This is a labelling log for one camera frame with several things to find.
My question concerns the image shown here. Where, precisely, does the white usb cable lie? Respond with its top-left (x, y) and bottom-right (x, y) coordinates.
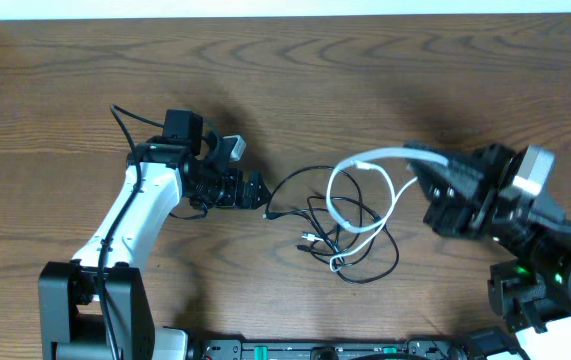
top-left (300, 146), bottom-right (450, 274)

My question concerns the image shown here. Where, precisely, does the black usb cable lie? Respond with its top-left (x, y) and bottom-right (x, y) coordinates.
top-left (262, 165), bottom-right (400, 285)

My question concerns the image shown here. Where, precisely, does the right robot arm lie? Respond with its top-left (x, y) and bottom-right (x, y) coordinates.
top-left (404, 143), bottom-right (571, 359)

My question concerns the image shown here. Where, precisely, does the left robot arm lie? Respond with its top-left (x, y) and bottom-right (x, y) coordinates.
top-left (38, 109), bottom-right (271, 359)

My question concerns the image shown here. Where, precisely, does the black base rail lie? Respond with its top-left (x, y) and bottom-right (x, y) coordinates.
top-left (184, 327), bottom-right (516, 360)

